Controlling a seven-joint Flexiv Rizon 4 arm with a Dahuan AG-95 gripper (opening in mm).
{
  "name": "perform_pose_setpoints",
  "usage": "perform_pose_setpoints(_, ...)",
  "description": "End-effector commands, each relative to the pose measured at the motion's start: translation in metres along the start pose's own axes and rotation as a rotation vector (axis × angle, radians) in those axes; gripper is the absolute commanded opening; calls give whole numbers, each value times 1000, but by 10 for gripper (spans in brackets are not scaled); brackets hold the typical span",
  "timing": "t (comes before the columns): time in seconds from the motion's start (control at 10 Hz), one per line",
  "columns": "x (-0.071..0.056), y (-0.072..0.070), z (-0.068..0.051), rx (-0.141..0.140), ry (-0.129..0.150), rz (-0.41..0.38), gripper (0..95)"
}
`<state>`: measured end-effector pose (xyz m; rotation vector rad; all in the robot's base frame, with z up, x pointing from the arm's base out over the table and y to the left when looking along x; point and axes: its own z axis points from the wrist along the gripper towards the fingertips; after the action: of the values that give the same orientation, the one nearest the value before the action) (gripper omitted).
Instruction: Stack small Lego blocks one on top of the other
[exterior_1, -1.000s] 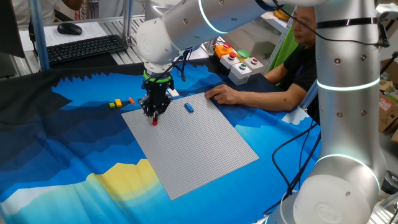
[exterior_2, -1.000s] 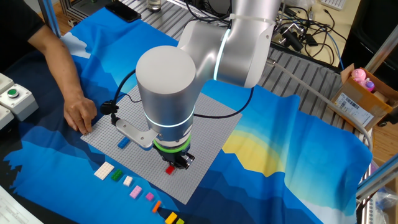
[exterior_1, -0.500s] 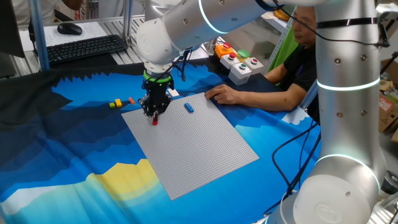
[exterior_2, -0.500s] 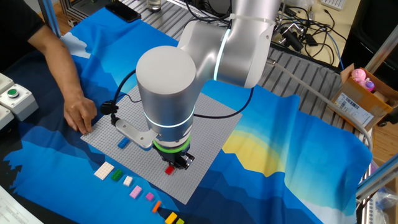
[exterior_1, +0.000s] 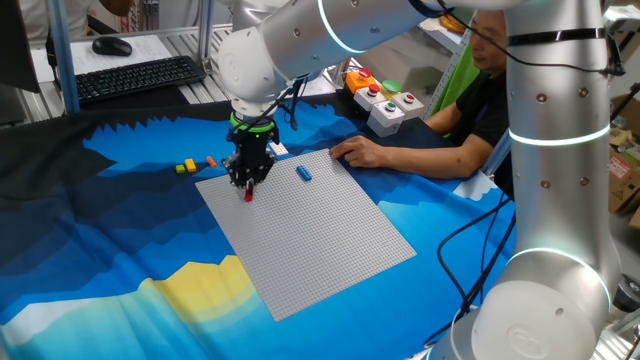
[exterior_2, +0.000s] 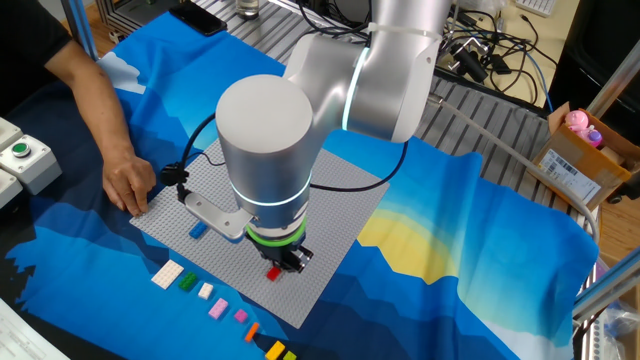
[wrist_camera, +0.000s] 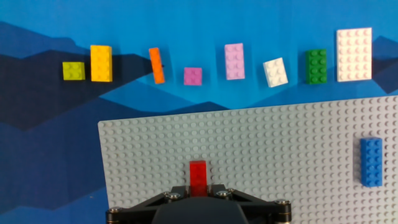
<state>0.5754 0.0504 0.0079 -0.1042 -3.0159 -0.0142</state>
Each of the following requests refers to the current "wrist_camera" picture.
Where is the small magenta Lego brick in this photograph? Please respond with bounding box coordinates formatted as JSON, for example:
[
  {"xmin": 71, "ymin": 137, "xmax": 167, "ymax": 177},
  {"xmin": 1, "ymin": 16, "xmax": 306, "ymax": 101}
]
[{"xmin": 183, "ymin": 67, "xmax": 203, "ymax": 86}]

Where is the yellow Lego brick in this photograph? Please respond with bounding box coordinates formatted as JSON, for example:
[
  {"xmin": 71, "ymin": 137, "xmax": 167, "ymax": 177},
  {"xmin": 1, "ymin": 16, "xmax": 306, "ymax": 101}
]
[{"xmin": 90, "ymin": 45, "xmax": 113, "ymax": 83}]

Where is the small white Lego brick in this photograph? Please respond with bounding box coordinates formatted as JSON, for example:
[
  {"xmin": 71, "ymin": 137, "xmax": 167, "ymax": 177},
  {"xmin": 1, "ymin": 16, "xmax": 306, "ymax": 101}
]
[{"xmin": 262, "ymin": 57, "xmax": 289, "ymax": 88}]

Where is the large white Lego plate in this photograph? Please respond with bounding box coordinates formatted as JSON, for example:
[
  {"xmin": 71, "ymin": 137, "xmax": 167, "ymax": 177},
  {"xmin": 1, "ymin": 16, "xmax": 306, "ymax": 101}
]
[{"xmin": 336, "ymin": 27, "xmax": 373, "ymax": 83}]

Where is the gray Lego baseplate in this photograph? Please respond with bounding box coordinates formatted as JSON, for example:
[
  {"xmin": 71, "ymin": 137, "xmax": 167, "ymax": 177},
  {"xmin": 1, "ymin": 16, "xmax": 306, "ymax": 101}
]
[{"xmin": 98, "ymin": 95, "xmax": 398, "ymax": 224}]

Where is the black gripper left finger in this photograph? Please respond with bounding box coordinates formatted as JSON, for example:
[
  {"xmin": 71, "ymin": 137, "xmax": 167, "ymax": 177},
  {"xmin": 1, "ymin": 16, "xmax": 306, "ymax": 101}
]
[{"xmin": 105, "ymin": 185, "xmax": 191, "ymax": 224}]

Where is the blue landscape print cloth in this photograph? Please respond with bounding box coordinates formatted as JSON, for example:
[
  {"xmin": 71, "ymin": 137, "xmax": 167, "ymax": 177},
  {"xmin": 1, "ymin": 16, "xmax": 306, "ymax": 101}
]
[{"xmin": 0, "ymin": 0, "xmax": 398, "ymax": 224}]

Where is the red Lego brick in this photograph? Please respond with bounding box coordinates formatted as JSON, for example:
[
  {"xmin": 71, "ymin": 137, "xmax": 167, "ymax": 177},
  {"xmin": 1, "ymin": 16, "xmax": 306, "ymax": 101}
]
[{"xmin": 189, "ymin": 160, "xmax": 208, "ymax": 197}]

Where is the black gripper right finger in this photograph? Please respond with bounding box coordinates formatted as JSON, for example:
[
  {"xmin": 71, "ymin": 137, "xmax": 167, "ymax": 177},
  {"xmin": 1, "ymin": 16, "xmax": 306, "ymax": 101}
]
[{"xmin": 206, "ymin": 184, "xmax": 292, "ymax": 224}]

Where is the blue Lego brick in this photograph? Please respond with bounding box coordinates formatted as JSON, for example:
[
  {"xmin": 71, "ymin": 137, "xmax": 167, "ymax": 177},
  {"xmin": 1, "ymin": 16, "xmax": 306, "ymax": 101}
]
[{"xmin": 359, "ymin": 137, "xmax": 384, "ymax": 188}]

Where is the lime green Lego brick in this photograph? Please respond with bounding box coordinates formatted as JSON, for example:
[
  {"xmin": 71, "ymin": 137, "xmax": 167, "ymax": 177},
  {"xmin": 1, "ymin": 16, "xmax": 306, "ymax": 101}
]
[{"xmin": 62, "ymin": 61, "xmax": 86, "ymax": 81}]

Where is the light pink Lego brick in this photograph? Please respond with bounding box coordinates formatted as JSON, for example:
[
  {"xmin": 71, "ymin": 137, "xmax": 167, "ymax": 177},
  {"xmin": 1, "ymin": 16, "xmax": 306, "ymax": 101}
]
[{"xmin": 224, "ymin": 43, "xmax": 246, "ymax": 81}]

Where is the orange Lego brick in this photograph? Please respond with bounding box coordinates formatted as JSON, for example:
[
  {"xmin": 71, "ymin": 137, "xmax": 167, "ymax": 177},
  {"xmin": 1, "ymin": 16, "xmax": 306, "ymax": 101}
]
[{"xmin": 148, "ymin": 47, "xmax": 166, "ymax": 85}]

